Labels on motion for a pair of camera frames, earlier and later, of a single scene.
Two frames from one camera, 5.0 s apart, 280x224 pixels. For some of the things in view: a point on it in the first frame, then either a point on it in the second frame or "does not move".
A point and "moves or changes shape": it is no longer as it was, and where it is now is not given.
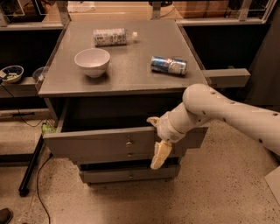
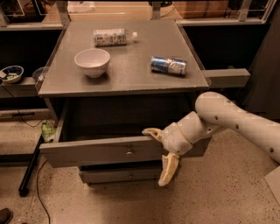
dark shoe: [5, 215] does not move
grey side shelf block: [227, 78] does not move
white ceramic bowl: [94, 61] does not move
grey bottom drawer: [129, 174] does not move
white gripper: [168, 129] -> [174, 138]
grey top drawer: [107, 126] moves or changes shape
